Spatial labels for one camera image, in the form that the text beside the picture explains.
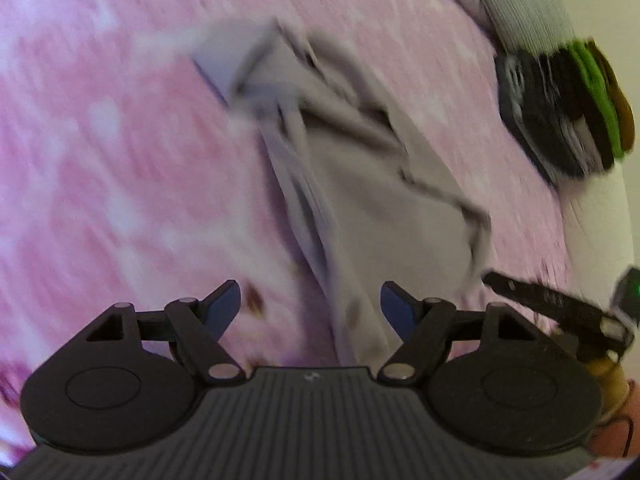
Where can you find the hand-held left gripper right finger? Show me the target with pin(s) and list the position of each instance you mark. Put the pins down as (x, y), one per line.
(397, 310)

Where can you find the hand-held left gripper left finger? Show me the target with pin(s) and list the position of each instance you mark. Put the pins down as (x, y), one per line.
(222, 307)

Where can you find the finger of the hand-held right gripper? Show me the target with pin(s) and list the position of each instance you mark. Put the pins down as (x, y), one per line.
(550, 302)

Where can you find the beige garment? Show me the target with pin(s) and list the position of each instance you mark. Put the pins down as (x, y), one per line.
(385, 200)

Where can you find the person's right hand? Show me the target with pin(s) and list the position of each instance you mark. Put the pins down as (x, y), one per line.
(607, 385)

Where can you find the pink rose blanket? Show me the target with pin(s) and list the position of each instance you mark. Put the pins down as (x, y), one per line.
(115, 170)

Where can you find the brown folded garment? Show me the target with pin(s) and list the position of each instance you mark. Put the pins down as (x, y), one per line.
(620, 100)

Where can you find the green folded garment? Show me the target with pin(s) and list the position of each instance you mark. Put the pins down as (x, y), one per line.
(597, 90)

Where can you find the grey knitted folded garment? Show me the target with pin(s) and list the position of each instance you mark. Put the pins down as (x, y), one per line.
(525, 5)

